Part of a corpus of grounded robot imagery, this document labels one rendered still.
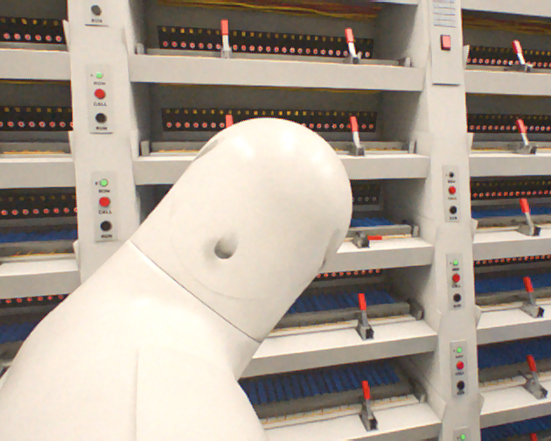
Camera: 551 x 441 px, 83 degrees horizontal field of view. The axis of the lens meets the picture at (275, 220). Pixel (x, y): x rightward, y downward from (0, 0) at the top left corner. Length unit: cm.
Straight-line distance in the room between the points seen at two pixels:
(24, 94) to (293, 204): 85
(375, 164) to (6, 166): 68
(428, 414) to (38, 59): 105
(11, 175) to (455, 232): 87
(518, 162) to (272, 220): 81
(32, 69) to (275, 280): 65
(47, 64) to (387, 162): 66
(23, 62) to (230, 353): 66
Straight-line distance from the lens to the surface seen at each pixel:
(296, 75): 70
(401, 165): 74
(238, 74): 68
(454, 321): 82
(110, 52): 70
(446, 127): 81
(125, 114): 66
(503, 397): 101
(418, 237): 80
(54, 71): 73
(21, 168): 70
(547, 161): 99
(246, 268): 15
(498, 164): 89
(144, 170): 63
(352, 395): 84
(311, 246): 17
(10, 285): 71
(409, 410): 88
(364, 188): 86
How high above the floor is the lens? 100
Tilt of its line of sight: level
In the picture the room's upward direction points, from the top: 3 degrees counter-clockwise
